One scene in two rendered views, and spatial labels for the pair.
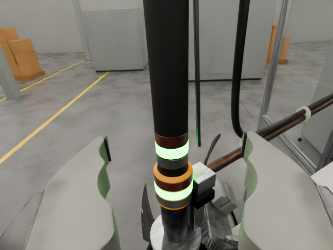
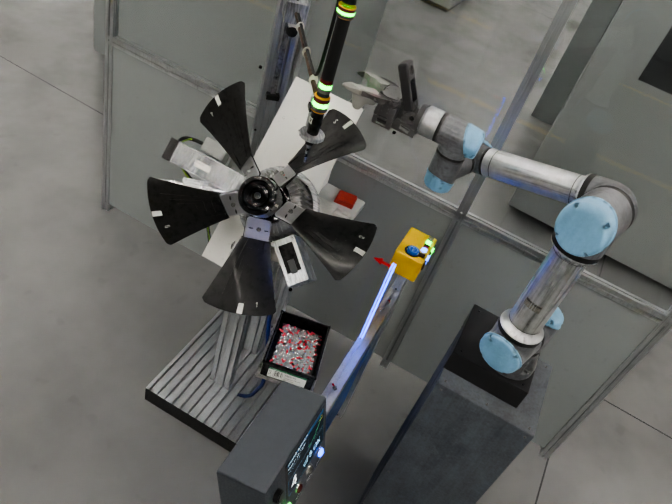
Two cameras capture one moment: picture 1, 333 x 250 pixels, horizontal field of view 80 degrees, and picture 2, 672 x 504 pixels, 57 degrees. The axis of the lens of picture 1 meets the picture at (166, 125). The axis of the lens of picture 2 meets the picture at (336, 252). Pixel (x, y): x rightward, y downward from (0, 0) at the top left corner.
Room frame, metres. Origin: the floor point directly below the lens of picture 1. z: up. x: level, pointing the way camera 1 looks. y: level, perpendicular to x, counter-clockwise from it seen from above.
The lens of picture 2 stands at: (-0.27, 1.40, 2.34)
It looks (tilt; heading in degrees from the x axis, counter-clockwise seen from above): 40 degrees down; 281
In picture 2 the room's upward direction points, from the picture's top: 20 degrees clockwise
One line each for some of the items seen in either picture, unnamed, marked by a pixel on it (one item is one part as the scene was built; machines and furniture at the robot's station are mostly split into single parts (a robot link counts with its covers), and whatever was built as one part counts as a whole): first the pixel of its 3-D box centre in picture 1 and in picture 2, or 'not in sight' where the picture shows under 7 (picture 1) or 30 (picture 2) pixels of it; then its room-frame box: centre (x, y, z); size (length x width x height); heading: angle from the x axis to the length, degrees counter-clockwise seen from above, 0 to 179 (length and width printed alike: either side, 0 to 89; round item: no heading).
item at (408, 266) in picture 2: not in sight; (412, 255); (-0.20, -0.28, 1.02); 0.16 x 0.10 x 0.11; 88
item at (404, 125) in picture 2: not in sight; (400, 110); (-0.04, 0.00, 1.64); 0.12 x 0.08 x 0.09; 178
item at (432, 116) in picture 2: not in sight; (430, 121); (-0.12, 0.00, 1.64); 0.08 x 0.05 x 0.08; 88
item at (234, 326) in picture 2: not in sight; (234, 324); (0.30, -0.11, 0.46); 0.09 x 0.04 x 0.91; 178
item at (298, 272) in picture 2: not in sight; (295, 261); (0.12, -0.03, 0.98); 0.20 x 0.16 x 0.20; 88
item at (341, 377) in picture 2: not in sight; (348, 366); (-0.19, 0.11, 0.82); 0.90 x 0.04 x 0.08; 88
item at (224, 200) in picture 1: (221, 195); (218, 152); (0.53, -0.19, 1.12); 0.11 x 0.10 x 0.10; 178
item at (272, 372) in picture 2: not in sight; (295, 349); (-0.02, 0.17, 0.85); 0.22 x 0.17 x 0.07; 102
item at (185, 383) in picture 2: not in sight; (232, 371); (0.30, -0.21, 0.04); 0.62 x 0.46 x 0.08; 88
